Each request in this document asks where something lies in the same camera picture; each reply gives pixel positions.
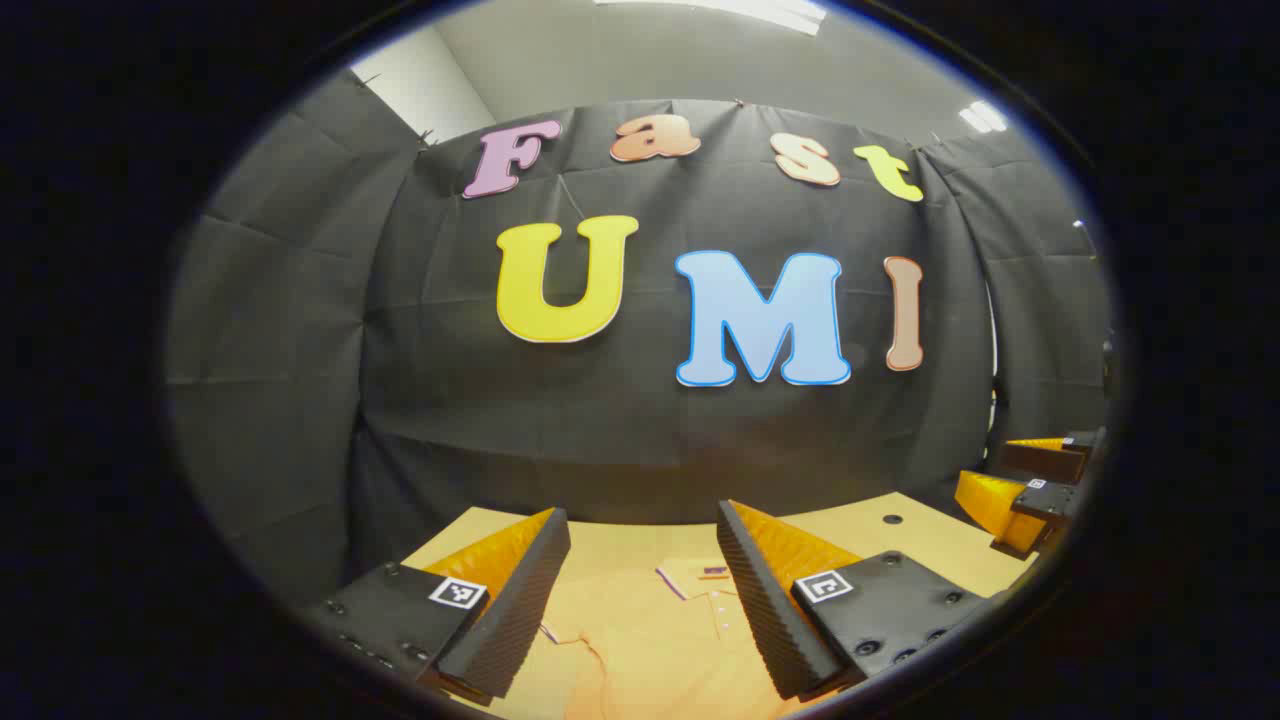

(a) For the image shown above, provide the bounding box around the small ceiling light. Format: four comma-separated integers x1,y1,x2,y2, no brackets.
958,99,1010,135

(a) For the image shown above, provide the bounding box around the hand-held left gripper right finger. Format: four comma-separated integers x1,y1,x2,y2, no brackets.
716,499,993,701

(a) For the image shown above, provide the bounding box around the orange T-shirt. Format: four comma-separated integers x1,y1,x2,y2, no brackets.
488,553,836,720

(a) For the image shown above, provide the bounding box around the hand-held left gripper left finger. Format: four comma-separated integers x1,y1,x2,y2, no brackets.
298,507,572,706

